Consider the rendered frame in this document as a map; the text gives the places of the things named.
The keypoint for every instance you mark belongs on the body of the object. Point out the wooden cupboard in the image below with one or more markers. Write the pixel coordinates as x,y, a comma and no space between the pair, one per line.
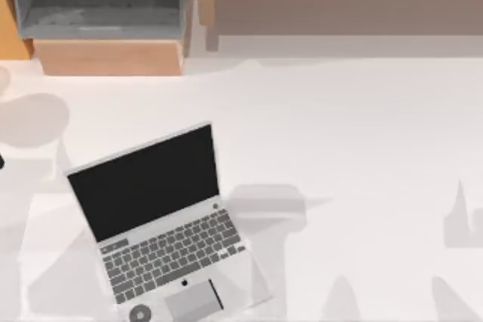
9,20

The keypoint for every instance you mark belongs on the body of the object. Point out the open silver laptop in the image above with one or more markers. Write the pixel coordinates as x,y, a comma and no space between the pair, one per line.
162,231

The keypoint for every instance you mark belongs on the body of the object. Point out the pale wooden drawer front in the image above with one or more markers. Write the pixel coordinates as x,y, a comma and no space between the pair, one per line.
107,57

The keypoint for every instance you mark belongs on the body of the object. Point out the wooden open shelf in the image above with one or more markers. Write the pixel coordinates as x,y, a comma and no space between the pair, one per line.
339,1

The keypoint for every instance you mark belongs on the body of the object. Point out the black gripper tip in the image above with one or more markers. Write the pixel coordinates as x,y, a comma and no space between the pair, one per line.
1,161

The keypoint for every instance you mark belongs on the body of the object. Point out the grey pierced drawer inside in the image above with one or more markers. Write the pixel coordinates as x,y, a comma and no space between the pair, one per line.
102,1

